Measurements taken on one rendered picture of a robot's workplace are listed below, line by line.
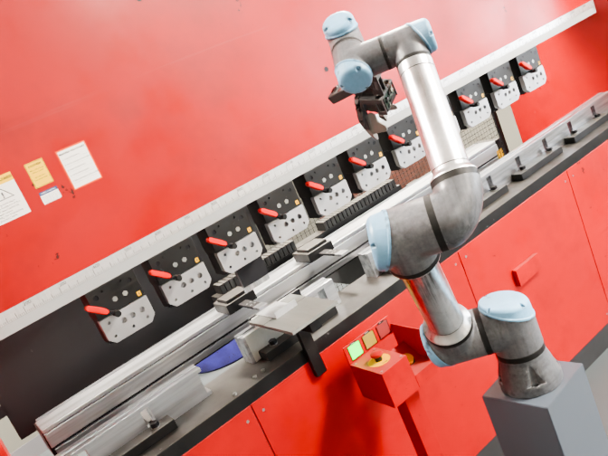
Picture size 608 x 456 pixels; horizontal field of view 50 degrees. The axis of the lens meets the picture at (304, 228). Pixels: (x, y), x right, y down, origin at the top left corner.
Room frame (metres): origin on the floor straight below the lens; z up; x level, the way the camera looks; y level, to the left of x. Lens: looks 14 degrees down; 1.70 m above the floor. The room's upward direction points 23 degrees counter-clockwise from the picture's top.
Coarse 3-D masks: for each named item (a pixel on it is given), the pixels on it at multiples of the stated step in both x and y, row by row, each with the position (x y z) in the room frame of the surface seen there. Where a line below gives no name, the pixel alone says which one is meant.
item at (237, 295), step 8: (240, 288) 2.24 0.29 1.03; (224, 296) 2.22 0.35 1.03; (232, 296) 2.19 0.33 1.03; (240, 296) 2.19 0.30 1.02; (248, 296) 2.19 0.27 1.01; (216, 304) 2.22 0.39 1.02; (224, 304) 2.17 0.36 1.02; (232, 304) 2.16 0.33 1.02; (240, 304) 2.16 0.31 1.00; (248, 304) 2.12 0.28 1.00; (256, 304) 2.09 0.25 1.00; (264, 304) 2.06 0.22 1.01; (224, 312) 2.18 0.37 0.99; (232, 312) 2.15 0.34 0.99
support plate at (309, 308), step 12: (288, 300) 2.01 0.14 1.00; (300, 300) 1.96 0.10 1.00; (312, 300) 1.92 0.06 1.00; (324, 300) 1.88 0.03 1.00; (336, 300) 1.84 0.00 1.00; (288, 312) 1.91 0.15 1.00; (300, 312) 1.86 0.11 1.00; (312, 312) 1.83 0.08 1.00; (324, 312) 1.81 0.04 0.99; (252, 324) 1.95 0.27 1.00; (276, 324) 1.85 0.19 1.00; (288, 324) 1.82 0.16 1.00; (300, 324) 1.78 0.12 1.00
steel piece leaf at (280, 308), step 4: (292, 300) 1.93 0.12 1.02; (276, 304) 2.02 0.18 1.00; (280, 304) 2.00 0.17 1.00; (284, 304) 1.99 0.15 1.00; (288, 304) 1.92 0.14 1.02; (292, 304) 1.93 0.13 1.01; (296, 304) 1.94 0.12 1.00; (272, 308) 2.00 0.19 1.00; (276, 308) 1.98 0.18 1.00; (280, 308) 1.91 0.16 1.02; (284, 308) 1.91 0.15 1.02; (288, 308) 1.92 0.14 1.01; (292, 308) 1.93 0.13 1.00; (264, 312) 1.99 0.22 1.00; (268, 312) 1.98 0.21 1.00; (272, 312) 1.96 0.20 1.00; (276, 312) 1.90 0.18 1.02; (280, 312) 1.91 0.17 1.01; (284, 312) 1.91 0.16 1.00; (264, 316) 1.96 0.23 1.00; (268, 316) 1.94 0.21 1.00; (272, 316) 1.93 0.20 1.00; (276, 316) 1.90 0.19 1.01; (280, 316) 1.90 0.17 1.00
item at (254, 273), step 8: (248, 264) 2.02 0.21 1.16; (256, 264) 2.04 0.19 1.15; (264, 264) 2.05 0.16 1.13; (240, 272) 2.00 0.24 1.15; (248, 272) 2.02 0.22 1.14; (256, 272) 2.03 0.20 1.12; (264, 272) 2.04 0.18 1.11; (240, 280) 2.00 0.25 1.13; (248, 280) 2.01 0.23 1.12; (256, 280) 2.03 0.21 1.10; (264, 280) 2.05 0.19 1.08; (248, 288) 2.01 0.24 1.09
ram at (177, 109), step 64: (0, 0) 1.83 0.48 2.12; (64, 0) 1.91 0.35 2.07; (128, 0) 1.99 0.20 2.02; (192, 0) 2.09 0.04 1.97; (256, 0) 2.19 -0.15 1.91; (320, 0) 2.32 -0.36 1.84; (384, 0) 2.45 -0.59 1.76; (448, 0) 2.61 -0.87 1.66; (512, 0) 2.80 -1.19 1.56; (576, 0) 3.01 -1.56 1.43; (0, 64) 1.79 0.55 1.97; (64, 64) 1.87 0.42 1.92; (128, 64) 1.95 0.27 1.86; (192, 64) 2.04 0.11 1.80; (256, 64) 2.15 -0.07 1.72; (320, 64) 2.27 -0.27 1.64; (448, 64) 2.55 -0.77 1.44; (0, 128) 1.75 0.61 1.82; (64, 128) 1.83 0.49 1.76; (128, 128) 1.91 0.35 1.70; (192, 128) 2.00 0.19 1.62; (256, 128) 2.10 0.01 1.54; (320, 128) 2.22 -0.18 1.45; (64, 192) 1.79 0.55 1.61; (128, 192) 1.87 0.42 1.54; (192, 192) 1.96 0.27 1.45; (256, 192) 2.05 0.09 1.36; (0, 256) 1.68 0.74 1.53; (64, 256) 1.75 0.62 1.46
